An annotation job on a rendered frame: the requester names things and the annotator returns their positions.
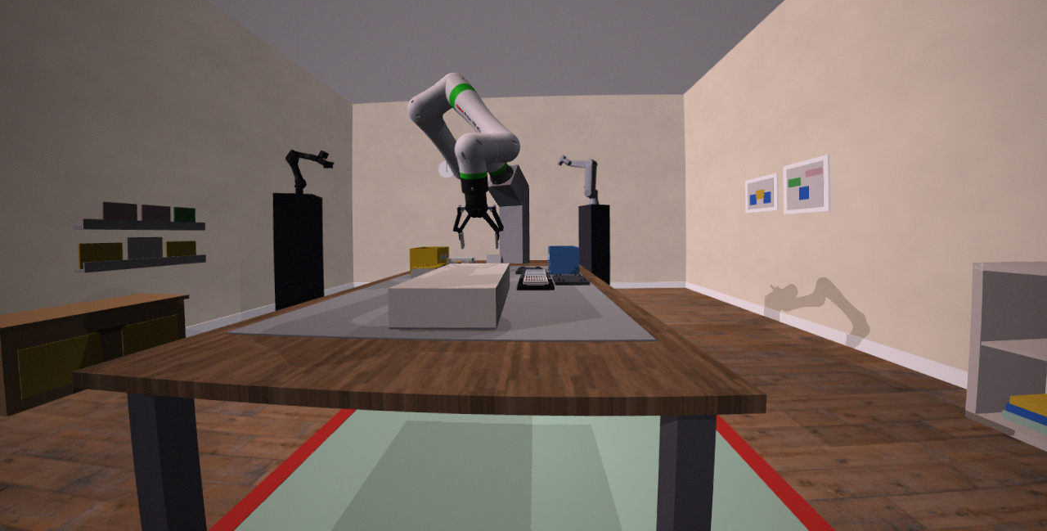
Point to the blue open-top bin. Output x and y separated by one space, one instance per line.
563 259

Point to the yellow open-top bin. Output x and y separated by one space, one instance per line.
422 255

